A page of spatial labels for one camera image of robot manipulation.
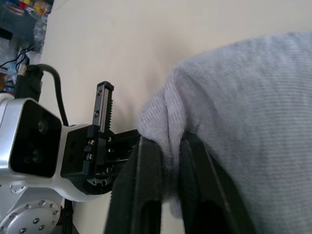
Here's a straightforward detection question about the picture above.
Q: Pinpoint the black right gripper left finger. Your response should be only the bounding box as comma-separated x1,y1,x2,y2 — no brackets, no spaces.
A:
103,135,169,234

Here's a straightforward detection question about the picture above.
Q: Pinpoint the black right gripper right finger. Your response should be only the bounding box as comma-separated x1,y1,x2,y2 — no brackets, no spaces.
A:
178,131,258,234

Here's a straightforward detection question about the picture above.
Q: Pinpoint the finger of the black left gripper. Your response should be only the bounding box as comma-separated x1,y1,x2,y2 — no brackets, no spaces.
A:
106,129,141,162

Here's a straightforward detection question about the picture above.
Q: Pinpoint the grey t-shirt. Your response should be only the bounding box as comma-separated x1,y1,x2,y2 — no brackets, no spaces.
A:
137,30,312,234

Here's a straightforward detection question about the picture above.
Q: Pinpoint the clear plastic bag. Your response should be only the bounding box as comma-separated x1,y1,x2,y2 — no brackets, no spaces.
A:
33,13,49,53

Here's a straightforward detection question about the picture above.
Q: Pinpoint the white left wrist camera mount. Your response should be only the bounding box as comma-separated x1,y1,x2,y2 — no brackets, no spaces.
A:
0,94,114,203

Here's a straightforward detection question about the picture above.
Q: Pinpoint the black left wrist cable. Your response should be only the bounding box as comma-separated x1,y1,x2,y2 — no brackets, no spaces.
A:
14,63,70,127

